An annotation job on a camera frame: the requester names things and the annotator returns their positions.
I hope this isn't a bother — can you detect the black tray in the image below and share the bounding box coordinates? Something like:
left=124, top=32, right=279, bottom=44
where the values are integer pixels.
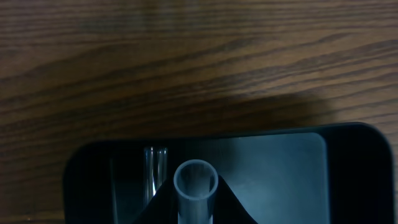
left=62, top=121, right=396, bottom=224

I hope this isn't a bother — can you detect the clear test tube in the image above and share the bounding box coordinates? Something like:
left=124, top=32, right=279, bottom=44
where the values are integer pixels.
left=142, top=146, right=169, bottom=207
left=173, top=159, right=220, bottom=224

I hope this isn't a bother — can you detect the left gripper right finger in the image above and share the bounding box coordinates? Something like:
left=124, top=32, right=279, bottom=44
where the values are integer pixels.
left=213, top=175, right=259, bottom=224

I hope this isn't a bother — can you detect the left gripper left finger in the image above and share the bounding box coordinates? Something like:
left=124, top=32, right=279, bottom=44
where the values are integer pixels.
left=131, top=178, right=180, bottom=224

